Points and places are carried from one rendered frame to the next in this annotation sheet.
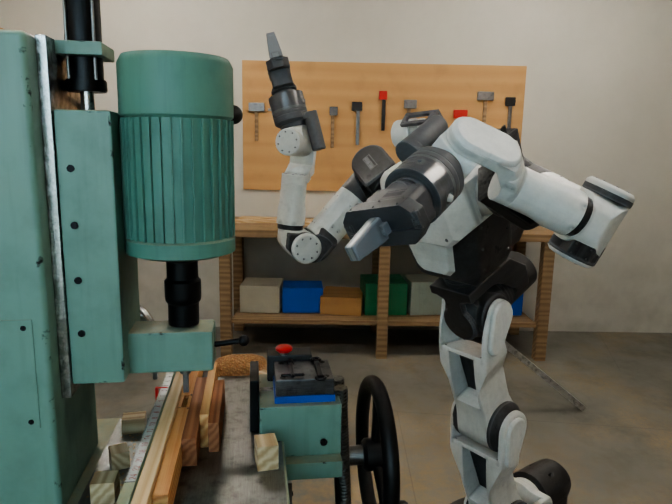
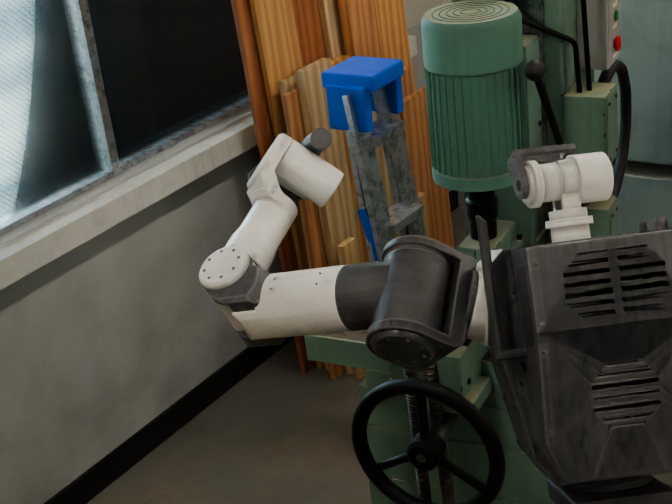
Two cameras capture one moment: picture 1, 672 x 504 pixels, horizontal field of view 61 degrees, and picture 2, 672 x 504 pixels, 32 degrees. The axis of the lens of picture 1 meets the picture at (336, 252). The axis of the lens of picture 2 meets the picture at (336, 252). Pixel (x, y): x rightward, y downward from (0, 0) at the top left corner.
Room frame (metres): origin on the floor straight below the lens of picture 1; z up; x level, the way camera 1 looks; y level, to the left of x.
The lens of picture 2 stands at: (1.92, -1.51, 2.01)
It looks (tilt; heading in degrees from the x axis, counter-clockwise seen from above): 25 degrees down; 127
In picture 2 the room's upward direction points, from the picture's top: 7 degrees counter-clockwise
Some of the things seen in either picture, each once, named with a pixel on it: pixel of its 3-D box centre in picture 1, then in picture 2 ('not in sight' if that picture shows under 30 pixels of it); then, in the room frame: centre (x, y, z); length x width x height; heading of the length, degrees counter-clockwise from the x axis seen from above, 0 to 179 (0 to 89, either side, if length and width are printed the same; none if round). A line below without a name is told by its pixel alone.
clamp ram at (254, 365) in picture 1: (271, 394); not in sight; (0.92, 0.11, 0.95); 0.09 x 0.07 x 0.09; 8
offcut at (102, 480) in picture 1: (105, 487); not in sight; (0.84, 0.37, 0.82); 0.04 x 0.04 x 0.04; 10
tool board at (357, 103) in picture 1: (382, 128); not in sight; (4.15, -0.32, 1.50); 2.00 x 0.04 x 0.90; 91
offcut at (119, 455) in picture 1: (119, 456); not in sight; (0.94, 0.38, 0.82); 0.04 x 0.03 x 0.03; 29
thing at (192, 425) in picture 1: (196, 416); not in sight; (0.89, 0.23, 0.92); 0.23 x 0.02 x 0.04; 8
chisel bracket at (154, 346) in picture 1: (173, 349); (489, 253); (0.93, 0.28, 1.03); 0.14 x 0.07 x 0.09; 98
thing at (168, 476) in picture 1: (188, 401); not in sight; (0.95, 0.26, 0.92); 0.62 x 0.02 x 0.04; 8
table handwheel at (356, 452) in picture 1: (335, 456); (441, 427); (0.96, -0.01, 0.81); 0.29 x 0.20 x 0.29; 8
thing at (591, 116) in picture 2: not in sight; (591, 126); (1.05, 0.49, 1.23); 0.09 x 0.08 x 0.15; 98
